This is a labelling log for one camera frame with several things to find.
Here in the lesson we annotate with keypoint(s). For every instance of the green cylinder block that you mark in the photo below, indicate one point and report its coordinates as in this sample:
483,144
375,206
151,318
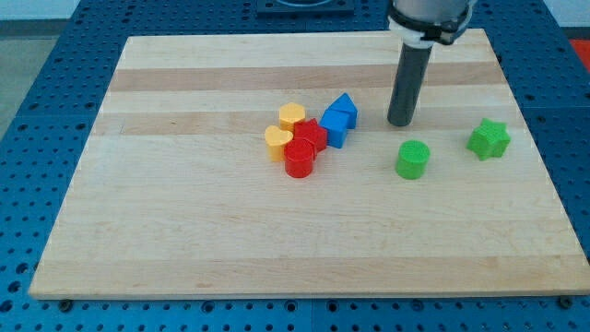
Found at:
412,159

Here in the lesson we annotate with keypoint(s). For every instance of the blue cube block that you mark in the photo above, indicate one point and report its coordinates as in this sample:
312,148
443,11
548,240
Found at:
336,125

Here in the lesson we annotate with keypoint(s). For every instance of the red cylinder block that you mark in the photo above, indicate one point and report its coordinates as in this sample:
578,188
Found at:
299,158

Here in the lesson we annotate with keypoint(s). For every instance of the yellow heart block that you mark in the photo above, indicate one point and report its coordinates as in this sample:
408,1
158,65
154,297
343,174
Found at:
276,139

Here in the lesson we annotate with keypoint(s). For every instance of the wooden board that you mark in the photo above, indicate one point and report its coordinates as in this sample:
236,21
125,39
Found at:
174,196

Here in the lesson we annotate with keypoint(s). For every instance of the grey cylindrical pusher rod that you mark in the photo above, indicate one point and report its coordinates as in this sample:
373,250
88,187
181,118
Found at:
411,70

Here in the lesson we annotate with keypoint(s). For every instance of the red star block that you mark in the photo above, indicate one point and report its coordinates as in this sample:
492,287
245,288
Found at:
314,133

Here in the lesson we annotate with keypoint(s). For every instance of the green star block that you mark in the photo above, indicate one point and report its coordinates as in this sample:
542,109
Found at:
489,140

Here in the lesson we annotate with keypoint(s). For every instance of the blue triangle block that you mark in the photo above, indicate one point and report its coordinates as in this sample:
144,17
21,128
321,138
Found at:
344,104

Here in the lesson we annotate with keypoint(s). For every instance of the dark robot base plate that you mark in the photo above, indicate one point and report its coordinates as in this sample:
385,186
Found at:
305,8

